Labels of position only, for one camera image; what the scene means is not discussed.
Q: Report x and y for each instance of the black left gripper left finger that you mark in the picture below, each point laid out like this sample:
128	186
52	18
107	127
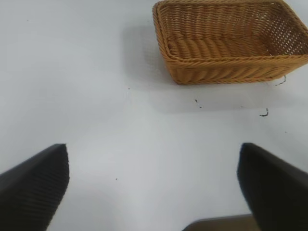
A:
31	192

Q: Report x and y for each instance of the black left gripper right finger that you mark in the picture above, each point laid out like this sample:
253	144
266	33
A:
276	190

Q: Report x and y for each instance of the brown woven wicker basket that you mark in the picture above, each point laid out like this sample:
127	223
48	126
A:
216	65

